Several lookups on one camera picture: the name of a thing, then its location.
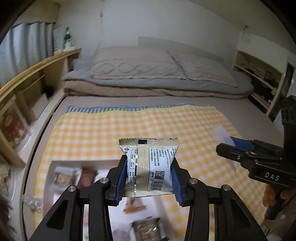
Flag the orange twisted cracker packet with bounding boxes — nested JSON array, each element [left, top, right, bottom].
[[123, 197, 146, 212]]

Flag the green leaf clear snack packet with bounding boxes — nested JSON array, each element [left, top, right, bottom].
[[118, 138, 179, 198]]

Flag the dark brown snack packet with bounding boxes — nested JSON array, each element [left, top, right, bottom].
[[77, 167, 97, 189]]

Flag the right hand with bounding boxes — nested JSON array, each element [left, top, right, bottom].
[[262, 184, 295, 220]]

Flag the white cardboard tray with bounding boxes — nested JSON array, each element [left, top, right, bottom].
[[41, 159, 193, 241]]

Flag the dark wrapped cake packet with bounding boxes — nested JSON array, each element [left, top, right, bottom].
[[130, 216, 170, 241]]

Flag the roll cake clear packet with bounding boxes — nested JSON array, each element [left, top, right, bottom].
[[52, 166, 82, 191]]

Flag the yellow checkered cloth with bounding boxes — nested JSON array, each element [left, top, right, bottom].
[[35, 104, 266, 222]]

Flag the right side wooden shelf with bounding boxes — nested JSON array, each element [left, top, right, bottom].
[[234, 32, 295, 122]]

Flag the right grey pillow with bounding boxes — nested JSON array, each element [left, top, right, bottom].
[[173, 54, 237, 87]]

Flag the grey pillow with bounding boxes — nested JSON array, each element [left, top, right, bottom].
[[173, 54, 237, 87], [91, 46, 186, 79]]

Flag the beige folded blanket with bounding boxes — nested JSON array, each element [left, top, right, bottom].
[[64, 80, 249, 99]]

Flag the white plush storage box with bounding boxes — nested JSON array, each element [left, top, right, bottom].
[[0, 163, 14, 200]]

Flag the blue grey folded duvet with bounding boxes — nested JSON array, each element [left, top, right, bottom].
[[61, 66, 253, 94]]

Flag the left grey pillow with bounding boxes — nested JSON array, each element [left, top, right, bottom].
[[91, 46, 186, 79]]

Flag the red patterned storage box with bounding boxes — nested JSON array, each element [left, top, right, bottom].
[[1, 104, 28, 148]]

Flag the wooden bedside shelf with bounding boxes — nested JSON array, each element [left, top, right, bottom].
[[1, 48, 81, 167]]

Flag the green glass bottle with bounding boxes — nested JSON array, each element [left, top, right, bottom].
[[64, 27, 71, 49]]

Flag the grey window curtain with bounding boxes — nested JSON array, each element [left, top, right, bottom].
[[1, 22, 54, 87]]

